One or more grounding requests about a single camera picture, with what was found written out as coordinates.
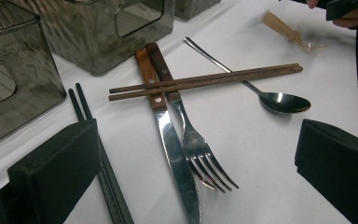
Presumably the wooden-handled steel knife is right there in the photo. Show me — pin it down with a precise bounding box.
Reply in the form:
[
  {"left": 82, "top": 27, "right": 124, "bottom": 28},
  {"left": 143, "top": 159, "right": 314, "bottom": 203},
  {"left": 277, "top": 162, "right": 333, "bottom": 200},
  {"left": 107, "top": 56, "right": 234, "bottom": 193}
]
[{"left": 134, "top": 47, "right": 203, "bottom": 224}]

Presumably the small wooden-handled clear spoon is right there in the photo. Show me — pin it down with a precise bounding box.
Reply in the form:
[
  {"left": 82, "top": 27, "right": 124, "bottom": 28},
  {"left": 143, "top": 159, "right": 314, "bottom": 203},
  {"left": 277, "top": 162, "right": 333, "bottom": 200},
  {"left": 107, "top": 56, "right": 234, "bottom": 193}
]
[{"left": 261, "top": 9, "right": 328, "bottom": 54}]

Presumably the brown wooden chopstick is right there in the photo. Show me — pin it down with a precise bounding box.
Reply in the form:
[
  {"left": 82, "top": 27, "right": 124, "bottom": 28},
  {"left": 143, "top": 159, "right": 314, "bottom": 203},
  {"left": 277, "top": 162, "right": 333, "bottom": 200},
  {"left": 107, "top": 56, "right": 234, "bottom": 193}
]
[
  {"left": 109, "top": 63, "right": 301, "bottom": 94},
  {"left": 108, "top": 65, "right": 304, "bottom": 102}
]

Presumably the smoky plastic bin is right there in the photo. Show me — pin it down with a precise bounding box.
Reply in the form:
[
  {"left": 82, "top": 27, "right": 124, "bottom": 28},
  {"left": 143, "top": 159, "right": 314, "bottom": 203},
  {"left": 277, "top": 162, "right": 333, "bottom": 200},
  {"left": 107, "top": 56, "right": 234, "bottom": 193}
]
[
  {"left": 6, "top": 0, "right": 176, "bottom": 77},
  {"left": 0, "top": 0, "right": 67, "bottom": 153},
  {"left": 173, "top": 0, "right": 222, "bottom": 21}
]

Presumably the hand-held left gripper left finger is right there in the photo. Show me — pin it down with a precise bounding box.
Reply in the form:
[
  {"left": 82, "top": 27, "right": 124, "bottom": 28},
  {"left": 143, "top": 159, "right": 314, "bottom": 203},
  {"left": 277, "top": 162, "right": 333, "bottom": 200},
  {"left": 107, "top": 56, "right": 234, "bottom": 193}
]
[{"left": 7, "top": 119, "right": 102, "bottom": 224}]

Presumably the long steel spoon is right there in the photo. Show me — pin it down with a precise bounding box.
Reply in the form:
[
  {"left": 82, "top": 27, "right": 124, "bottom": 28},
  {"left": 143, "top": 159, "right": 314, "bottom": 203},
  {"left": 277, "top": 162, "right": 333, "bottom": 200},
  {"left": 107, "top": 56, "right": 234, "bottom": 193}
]
[{"left": 184, "top": 36, "right": 311, "bottom": 115}]

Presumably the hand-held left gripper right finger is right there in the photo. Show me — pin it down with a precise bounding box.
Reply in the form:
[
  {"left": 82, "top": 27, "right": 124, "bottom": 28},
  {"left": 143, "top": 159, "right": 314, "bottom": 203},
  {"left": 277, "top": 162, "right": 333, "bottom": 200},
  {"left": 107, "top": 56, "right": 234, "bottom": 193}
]
[{"left": 294, "top": 119, "right": 358, "bottom": 224}]

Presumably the wooden-handled steel fork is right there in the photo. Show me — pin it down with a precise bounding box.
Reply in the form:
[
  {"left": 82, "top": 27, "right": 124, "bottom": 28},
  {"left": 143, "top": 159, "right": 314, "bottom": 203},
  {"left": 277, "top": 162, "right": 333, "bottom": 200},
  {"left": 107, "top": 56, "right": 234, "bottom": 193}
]
[{"left": 145, "top": 42, "right": 241, "bottom": 194}]

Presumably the black chopstick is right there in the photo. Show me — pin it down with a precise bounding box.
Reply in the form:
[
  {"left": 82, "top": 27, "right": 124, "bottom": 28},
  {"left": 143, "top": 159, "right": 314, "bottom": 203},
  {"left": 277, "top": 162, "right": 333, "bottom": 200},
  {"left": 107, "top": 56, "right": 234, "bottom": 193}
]
[
  {"left": 75, "top": 82, "right": 135, "bottom": 224},
  {"left": 68, "top": 88, "right": 122, "bottom": 224}
]

